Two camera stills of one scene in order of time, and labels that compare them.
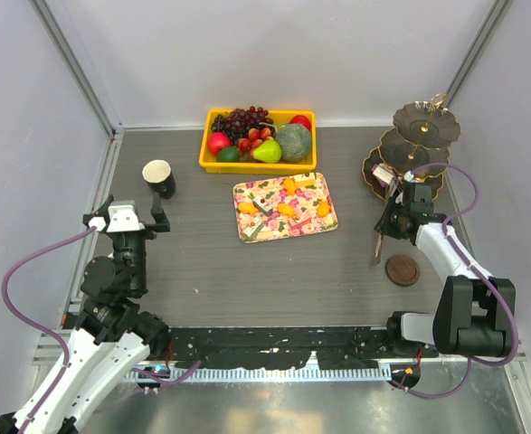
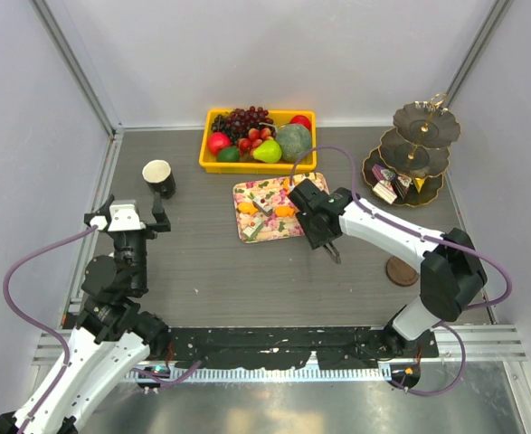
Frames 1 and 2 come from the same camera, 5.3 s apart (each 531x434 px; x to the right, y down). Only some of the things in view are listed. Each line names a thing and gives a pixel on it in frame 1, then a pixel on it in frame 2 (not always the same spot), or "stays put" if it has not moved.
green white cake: [251, 231] stays put
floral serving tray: [286, 207] stays put
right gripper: [384, 225] -> [316, 240]
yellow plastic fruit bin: [210, 164] stays put
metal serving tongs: [391, 185] -> [333, 252]
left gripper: [162, 222] stays put
